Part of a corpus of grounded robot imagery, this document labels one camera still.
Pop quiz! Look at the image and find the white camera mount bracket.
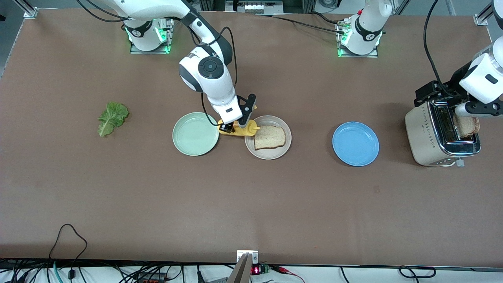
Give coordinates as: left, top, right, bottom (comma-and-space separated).
237, 250, 259, 265

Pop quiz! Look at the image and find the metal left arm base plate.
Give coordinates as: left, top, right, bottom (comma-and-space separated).
336, 20, 379, 58

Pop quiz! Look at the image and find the beige plate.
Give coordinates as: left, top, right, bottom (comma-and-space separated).
244, 115, 292, 160

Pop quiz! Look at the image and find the pale green plate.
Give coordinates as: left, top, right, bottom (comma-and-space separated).
172, 112, 220, 157

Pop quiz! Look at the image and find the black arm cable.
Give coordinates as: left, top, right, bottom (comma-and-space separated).
191, 26, 238, 126
423, 0, 458, 97

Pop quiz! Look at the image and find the lit control box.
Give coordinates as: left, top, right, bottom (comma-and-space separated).
225, 0, 284, 15

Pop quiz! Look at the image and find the red clip wire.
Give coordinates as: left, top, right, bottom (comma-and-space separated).
271, 265, 305, 283

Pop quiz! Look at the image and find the short black table cable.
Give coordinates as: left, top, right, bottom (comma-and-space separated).
308, 11, 346, 25

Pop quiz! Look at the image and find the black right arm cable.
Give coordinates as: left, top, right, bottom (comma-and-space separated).
191, 26, 238, 126

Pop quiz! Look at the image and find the brown bread slice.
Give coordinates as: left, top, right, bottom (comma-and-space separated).
253, 125, 286, 151
454, 114, 480, 138

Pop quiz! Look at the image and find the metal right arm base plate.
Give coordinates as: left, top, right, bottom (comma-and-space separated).
130, 18, 174, 55

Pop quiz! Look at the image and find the blue plate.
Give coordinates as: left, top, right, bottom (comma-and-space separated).
332, 121, 380, 167

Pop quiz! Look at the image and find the black oval cable loop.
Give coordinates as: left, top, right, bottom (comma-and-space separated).
399, 266, 437, 279

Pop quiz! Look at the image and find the long black table cable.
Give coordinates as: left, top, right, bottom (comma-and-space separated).
255, 13, 348, 36

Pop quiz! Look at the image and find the grey aluminium camera bar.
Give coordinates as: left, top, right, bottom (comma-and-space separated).
227, 253, 252, 283

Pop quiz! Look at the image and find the cream and chrome toaster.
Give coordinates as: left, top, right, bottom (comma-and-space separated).
405, 98, 482, 167

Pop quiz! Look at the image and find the yellow mustard squeeze bottle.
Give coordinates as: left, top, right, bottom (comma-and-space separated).
218, 104, 261, 137

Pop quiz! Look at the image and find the aluminium frame corner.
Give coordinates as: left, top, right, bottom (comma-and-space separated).
14, 0, 39, 18
474, 0, 503, 26

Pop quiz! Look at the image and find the thin black looped cable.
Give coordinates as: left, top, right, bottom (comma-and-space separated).
48, 223, 88, 272

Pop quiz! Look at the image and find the green lettuce leaf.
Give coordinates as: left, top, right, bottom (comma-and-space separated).
97, 102, 129, 138

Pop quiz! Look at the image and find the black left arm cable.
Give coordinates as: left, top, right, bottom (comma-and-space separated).
423, 0, 458, 97

